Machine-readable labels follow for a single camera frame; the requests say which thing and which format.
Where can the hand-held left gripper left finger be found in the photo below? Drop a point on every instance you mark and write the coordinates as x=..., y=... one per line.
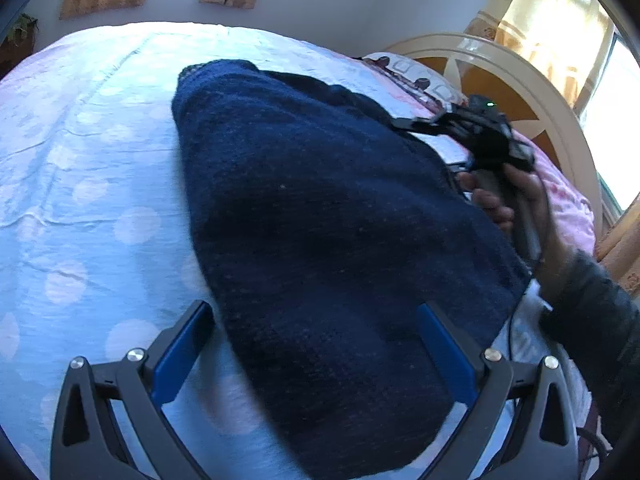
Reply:
x=180, y=356

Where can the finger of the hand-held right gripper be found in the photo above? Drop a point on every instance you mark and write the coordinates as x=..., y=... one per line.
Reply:
x=417, y=124
x=460, y=165

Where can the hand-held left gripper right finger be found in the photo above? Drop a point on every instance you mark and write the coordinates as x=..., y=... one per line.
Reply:
x=446, y=356

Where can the navy patterned knit sweater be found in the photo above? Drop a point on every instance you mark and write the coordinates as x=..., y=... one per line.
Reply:
x=325, y=235

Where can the person's right forearm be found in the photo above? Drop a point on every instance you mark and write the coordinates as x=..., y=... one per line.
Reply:
x=600, y=340

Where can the person's right hand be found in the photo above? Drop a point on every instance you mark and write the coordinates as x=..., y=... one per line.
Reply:
x=530, y=220

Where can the cream wooden headboard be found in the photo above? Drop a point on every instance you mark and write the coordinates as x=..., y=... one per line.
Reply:
x=500, y=60

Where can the large side window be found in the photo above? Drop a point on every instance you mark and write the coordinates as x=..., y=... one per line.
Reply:
x=612, y=125

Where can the yellow patterned curtain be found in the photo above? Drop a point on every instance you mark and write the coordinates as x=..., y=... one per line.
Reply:
x=545, y=15

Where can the bed with blue dotted sheet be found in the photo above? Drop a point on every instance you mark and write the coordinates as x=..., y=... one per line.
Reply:
x=100, y=160

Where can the brown wooden desk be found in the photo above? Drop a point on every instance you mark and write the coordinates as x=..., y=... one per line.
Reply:
x=12, y=57

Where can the green plant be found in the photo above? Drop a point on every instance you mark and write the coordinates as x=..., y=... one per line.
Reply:
x=24, y=27

